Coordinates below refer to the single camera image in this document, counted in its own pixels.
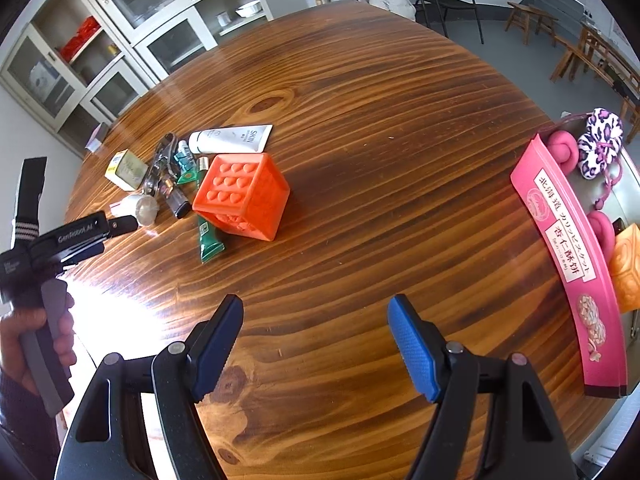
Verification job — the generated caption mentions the yellow medicine box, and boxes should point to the yellow medicine box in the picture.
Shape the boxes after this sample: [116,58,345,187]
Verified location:
[104,150,151,192]

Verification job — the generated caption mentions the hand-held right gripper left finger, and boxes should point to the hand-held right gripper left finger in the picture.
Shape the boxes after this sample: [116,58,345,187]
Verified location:
[54,294,245,480]

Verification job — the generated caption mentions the person's left hand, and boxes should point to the person's left hand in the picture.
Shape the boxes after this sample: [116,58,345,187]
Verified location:
[0,294,77,398]

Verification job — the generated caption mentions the white cream tube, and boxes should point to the white cream tube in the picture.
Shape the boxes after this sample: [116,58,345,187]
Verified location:
[188,124,274,155]

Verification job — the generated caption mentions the white carton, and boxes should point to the white carton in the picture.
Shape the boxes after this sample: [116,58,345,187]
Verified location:
[27,57,68,106]

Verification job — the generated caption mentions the green tube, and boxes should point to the green tube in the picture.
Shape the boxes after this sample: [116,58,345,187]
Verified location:
[195,210,227,265]

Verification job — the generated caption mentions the red folded items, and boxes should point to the red folded items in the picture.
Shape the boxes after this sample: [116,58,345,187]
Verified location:
[59,16,103,61]

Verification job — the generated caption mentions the cream glass-door cabinet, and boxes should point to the cream glass-door cabinet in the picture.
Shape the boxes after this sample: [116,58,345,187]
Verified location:
[0,0,153,147]

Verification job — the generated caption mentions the orange embossed toy cube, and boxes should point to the orange embossed toy cube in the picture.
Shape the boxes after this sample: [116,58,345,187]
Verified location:
[192,152,292,242]

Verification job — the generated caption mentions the white and grey small jar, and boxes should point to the white and grey small jar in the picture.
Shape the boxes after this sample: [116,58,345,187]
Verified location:
[119,194,159,227]

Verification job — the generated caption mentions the cream corner shelf cabinet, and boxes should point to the cream corner shelf cabinet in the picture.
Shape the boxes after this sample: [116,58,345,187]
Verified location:
[75,0,274,83]

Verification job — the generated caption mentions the leopard print rope toy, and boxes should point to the leopard print rope toy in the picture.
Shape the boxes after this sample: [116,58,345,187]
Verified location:
[544,107,626,211]

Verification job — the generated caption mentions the wooden stool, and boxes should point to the wooden stool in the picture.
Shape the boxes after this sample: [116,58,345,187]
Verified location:
[505,1,543,46]
[532,7,561,48]

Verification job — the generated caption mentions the wooden chairs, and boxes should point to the wooden chairs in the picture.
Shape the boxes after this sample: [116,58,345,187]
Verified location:
[550,25,640,111]

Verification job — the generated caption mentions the pink biscuit box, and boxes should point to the pink biscuit box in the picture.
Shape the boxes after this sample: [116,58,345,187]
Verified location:
[510,112,640,401]

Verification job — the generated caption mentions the small teal tube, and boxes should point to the small teal tube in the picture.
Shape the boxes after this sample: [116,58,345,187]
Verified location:
[174,141,202,186]

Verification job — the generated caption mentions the orange embossed block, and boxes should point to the orange embossed block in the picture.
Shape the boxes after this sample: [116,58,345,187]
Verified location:
[607,222,640,313]

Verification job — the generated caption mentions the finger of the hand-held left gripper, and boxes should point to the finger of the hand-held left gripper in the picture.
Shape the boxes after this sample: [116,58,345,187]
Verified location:
[106,215,139,235]

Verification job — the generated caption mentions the person's left forearm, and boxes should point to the person's left forearm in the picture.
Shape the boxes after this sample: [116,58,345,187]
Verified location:
[0,367,63,480]

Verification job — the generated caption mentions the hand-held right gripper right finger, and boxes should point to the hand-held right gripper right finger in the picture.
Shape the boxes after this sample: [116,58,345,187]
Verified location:
[388,294,573,480]

